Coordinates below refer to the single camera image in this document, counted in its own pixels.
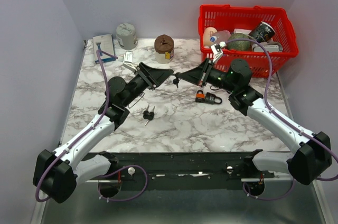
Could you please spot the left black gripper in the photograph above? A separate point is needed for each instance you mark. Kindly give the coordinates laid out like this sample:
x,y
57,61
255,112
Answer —
x,y
152,77

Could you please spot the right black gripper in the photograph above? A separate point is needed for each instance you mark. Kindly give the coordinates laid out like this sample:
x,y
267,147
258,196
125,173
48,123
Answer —
x,y
196,75

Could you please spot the black key bunch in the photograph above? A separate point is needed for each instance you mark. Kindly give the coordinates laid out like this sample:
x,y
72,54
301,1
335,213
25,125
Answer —
x,y
176,82
148,115

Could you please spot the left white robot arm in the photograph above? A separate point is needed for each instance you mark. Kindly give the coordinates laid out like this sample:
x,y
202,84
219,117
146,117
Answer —
x,y
57,173

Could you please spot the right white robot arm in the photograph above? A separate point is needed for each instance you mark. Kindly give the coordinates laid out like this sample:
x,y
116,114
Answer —
x,y
309,152

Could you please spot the orange black padlock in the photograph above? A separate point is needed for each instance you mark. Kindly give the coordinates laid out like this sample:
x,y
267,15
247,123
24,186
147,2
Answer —
x,y
207,98

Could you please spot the brown lidded white jar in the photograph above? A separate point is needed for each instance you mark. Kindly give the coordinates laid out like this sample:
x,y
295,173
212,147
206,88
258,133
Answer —
x,y
164,49

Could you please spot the beige egg shaped toy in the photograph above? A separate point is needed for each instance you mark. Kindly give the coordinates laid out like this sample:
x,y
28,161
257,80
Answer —
x,y
207,34

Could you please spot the pink plastic bottle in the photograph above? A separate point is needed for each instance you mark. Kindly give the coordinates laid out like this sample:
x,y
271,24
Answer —
x,y
220,36

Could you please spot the green round melon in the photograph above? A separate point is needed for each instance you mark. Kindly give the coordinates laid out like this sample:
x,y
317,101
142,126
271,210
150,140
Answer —
x,y
234,42

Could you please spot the grey marble cup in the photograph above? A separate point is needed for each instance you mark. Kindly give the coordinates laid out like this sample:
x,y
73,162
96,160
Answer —
x,y
126,36

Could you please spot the razor package box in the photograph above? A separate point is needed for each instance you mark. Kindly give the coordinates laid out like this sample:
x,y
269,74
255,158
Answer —
x,y
105,44

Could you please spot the red plastic basket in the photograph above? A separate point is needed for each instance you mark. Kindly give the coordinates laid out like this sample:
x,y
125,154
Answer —
x,y
230,18

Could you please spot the black paper cup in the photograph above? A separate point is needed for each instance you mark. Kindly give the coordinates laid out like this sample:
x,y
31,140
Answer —
x,y
263,32

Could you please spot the white box in basket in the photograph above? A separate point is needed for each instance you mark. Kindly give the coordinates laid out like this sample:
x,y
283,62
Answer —
x,y
275,47

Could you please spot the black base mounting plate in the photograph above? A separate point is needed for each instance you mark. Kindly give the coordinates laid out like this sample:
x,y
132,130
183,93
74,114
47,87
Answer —
x,y
181,171

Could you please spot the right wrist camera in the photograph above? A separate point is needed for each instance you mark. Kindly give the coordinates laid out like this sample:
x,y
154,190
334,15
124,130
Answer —
x,y
217,52

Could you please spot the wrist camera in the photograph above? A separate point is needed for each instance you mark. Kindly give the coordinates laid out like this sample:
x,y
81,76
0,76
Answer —
x,y
128,61
217,52

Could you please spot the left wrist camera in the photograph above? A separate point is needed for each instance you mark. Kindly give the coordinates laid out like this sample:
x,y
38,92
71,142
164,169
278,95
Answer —
x,y
128,61

